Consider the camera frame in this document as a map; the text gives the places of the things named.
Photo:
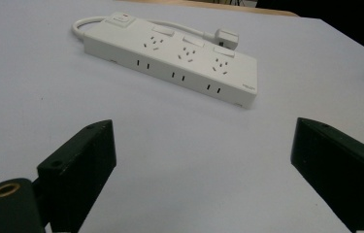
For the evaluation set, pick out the white power strip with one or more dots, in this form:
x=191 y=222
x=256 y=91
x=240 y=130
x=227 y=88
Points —
x=176 y=61

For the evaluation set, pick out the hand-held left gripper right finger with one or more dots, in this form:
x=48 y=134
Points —
x=338 y=168

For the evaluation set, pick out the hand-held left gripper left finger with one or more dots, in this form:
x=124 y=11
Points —
x=76 y=171

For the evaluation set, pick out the white power plug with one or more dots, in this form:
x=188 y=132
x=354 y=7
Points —
x=225 y=38

